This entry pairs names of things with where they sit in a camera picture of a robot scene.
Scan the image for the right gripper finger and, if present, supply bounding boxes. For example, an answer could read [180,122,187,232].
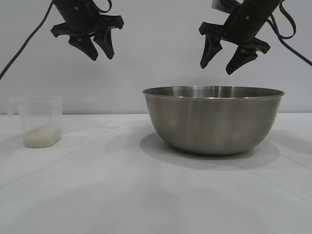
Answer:
[199,34,223,70]
[225,47,258,76]

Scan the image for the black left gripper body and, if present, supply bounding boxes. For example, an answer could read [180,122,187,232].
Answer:
[50,0,124,39]

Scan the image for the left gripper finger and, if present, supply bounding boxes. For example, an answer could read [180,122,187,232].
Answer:
[68,36,99,61]
[93,28,115,60]

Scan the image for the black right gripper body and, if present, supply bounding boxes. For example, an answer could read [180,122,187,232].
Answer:
[198,0,281,54]

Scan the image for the stainless steel mixing bowl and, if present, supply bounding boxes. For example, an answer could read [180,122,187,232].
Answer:
[142,85,286,156]

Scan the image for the clear plastic measuring cup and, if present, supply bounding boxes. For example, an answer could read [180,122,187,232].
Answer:
[8,96,63,149]

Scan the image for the white rice grains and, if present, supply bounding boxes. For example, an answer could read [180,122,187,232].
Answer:
[23,124,61,149]

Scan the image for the short black looped cable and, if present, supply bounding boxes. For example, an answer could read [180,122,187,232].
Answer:
[94,0,113,13]

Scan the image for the black looped right arm cable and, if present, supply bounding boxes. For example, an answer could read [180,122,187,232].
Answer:
[270,0,297,39]

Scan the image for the long black left arm cable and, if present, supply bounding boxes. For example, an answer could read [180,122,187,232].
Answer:
[0,2,54,80]

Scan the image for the long black arm cable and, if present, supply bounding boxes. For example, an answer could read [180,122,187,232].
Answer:
[0,2,54,80]
[268,18,312,67]

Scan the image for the long black right arm cable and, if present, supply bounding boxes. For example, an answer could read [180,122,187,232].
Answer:
[268,18,312,67]

